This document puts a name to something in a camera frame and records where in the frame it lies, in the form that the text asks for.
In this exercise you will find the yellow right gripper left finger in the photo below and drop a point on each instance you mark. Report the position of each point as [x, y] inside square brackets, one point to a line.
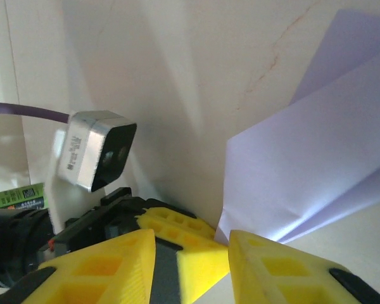
[98, 272]

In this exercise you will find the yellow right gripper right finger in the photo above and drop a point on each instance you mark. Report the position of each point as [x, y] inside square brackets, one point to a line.
[288, 275]

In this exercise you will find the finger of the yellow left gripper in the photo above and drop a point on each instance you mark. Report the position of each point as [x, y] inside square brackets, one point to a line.
[202, 259]

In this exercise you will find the green labelled jar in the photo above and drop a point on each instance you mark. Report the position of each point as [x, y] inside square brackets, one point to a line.
[19, 196]

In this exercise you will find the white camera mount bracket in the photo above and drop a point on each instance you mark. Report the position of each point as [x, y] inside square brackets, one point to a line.
[69, 209]

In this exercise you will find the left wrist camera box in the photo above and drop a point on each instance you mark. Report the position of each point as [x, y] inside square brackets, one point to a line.
[92, 149]

